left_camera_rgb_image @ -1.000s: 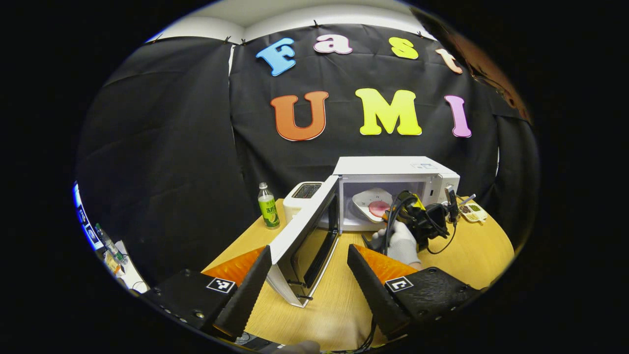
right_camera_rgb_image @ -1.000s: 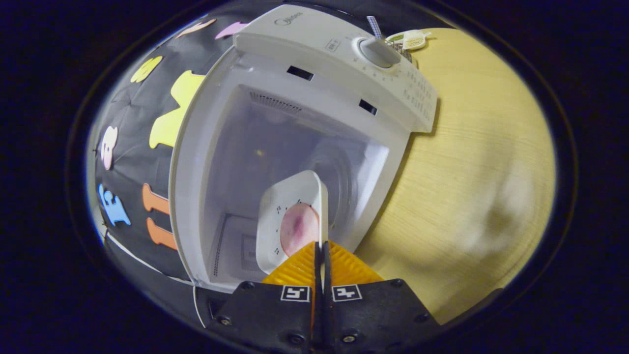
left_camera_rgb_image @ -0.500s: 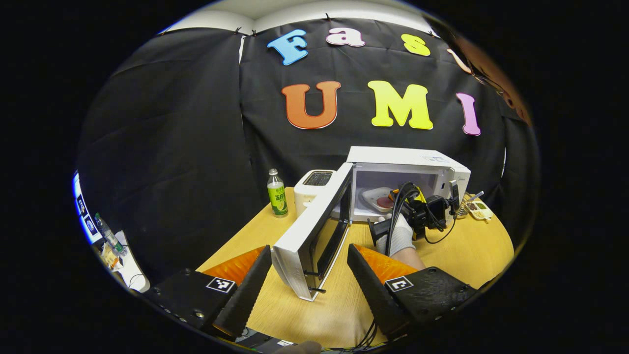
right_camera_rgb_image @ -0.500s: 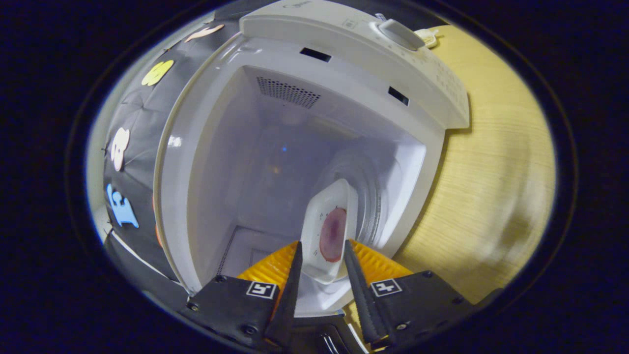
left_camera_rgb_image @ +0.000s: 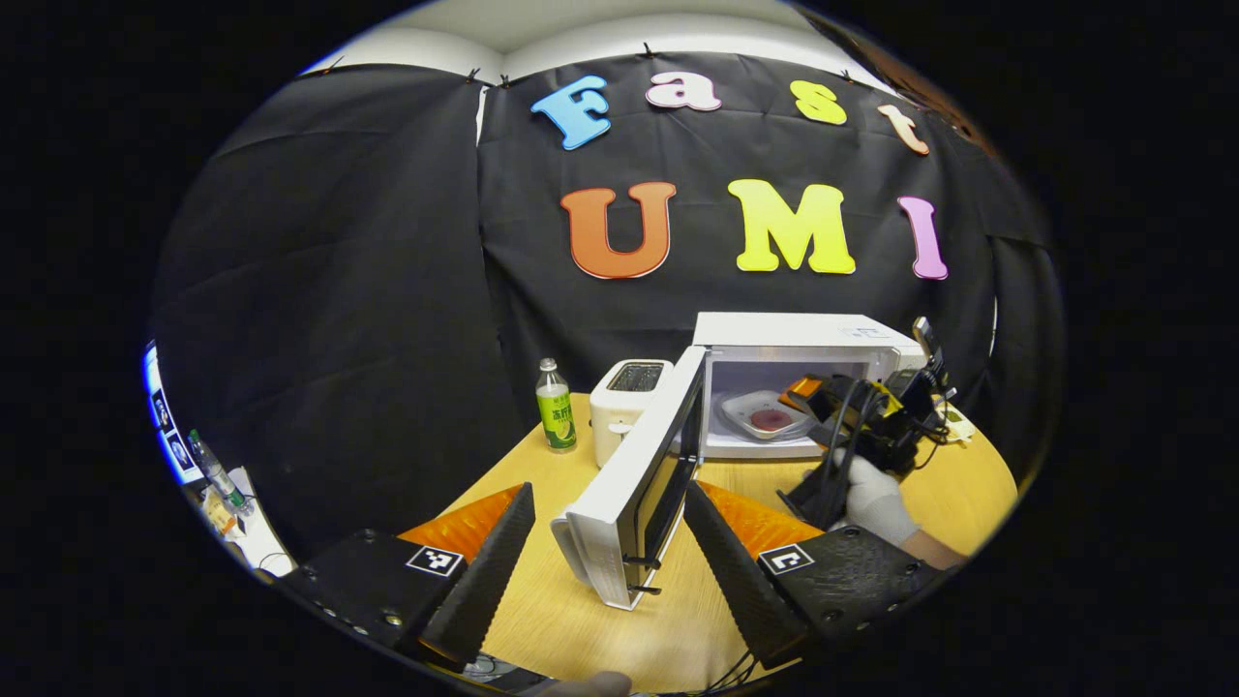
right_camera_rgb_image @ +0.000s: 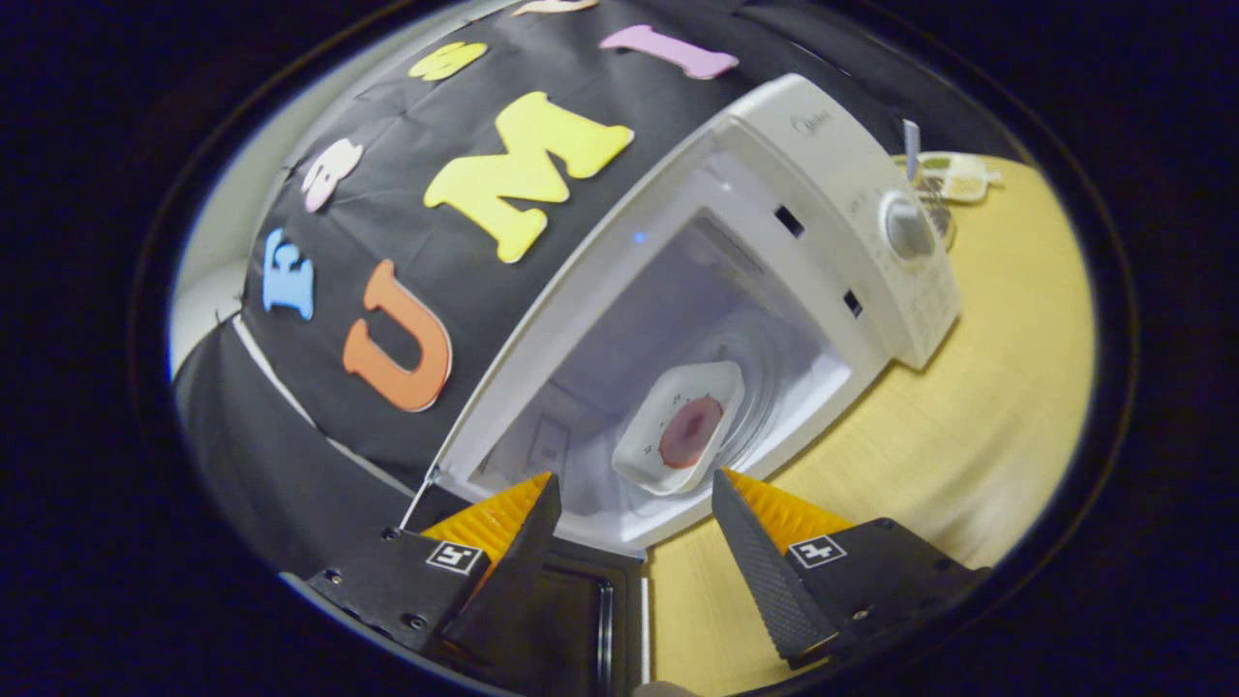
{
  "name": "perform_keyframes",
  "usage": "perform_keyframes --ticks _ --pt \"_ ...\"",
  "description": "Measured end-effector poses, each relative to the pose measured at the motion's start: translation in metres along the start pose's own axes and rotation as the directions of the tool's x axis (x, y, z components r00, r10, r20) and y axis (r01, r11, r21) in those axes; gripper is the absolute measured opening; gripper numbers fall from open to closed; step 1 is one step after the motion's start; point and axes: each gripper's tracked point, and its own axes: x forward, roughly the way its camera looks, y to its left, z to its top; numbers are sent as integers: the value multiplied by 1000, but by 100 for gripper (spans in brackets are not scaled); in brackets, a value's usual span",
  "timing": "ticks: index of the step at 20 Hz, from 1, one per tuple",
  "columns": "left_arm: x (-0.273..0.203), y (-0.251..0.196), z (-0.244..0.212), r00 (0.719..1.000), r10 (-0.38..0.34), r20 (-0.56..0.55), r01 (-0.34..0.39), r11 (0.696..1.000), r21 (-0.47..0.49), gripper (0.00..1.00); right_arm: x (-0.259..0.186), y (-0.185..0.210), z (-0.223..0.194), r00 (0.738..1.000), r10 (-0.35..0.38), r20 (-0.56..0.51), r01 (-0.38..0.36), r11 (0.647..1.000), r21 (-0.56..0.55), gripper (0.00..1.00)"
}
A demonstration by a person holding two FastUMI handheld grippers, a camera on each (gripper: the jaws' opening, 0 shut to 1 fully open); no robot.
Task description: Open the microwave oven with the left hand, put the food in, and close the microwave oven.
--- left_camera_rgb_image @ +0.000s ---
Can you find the white square plate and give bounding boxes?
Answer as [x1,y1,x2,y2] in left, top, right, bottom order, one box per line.
[718,389,816,442]

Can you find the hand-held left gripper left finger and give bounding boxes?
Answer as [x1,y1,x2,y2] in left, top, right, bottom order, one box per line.
[276,482,538,675]

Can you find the blue edged wall poster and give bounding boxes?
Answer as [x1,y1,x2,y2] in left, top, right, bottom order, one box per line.
[141,341,203,486]

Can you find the black backdrop cloth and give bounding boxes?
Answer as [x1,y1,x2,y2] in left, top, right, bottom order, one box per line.
[150,48,1066,562]

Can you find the white microwave oven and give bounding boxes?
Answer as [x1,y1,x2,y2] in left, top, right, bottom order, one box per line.
[551,311,931,612]

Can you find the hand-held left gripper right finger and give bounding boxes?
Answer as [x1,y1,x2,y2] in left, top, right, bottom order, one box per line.
[680,480,954,671]

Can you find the green label drink bottle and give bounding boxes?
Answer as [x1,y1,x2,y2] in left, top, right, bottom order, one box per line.
[535,357,579,454]

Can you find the clear bottle with green cap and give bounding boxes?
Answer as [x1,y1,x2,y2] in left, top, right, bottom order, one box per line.
[186,429,256,517]

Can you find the white side table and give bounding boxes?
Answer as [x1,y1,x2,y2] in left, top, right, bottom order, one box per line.
[198,469,297,579]

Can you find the white toaster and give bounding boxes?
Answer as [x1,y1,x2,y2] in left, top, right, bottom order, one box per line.
[589,358,675,470]

